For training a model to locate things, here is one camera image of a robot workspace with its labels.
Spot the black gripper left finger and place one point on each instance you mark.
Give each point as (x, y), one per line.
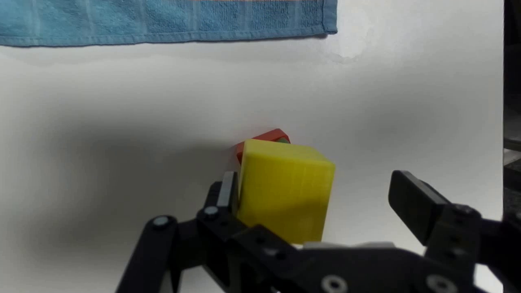
(180, 244)

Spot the red cube block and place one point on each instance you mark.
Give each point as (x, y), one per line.
(261, 140)

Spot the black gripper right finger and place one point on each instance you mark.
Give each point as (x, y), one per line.
(434, 217)

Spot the yellow cube block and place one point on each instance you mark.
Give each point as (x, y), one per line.
(287, 189)

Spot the blue checked towel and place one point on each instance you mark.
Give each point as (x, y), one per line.
(163, 20)

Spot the green cube block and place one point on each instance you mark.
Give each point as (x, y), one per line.
(284, 138)

